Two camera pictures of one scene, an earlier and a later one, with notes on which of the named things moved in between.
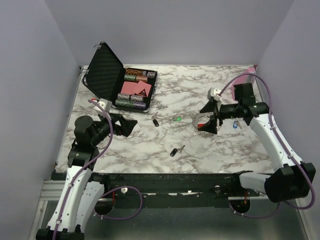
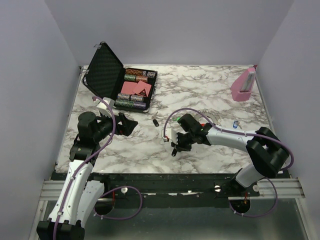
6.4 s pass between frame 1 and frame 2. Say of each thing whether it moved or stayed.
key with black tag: stayed
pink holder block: stayed
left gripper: stayed
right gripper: moved
